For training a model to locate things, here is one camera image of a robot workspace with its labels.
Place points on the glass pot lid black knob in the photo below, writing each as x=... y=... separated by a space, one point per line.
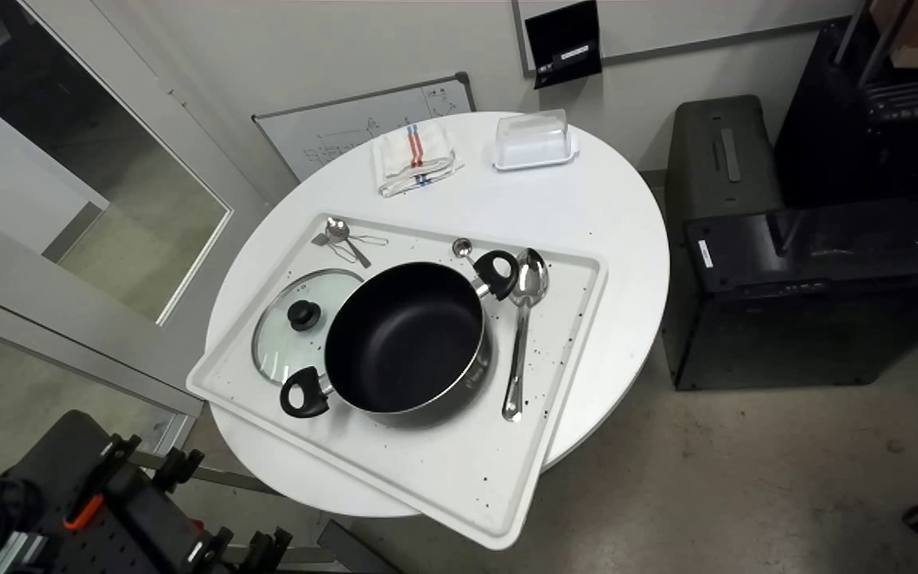
x=275 y=332

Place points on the small single silver measuring spoon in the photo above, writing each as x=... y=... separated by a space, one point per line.
x=463 y=248

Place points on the large silver serving spoon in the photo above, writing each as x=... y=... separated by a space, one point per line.
x=522 y=319
x=539 y=263

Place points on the folded white striped towel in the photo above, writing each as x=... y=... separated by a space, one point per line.
x=414 y=157

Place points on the clear plastic lidded container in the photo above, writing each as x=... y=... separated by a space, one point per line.
x=532 y=141

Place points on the white plastic tray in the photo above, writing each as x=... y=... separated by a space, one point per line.
x=428 y=474

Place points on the black marker holder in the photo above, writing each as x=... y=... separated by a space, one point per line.
x=563 y=39

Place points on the black paper shredder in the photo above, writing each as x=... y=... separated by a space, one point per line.
x=719 y=161

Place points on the large black box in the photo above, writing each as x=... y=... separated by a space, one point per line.
x=821 y=307

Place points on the black robot stand with clamps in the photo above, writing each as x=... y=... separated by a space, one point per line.
x=79 y=467

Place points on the small whiteboard leaning on wall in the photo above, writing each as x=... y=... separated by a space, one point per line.
x=353 y=128

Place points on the large wall whiteboard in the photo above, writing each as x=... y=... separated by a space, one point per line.
x=716 y=21

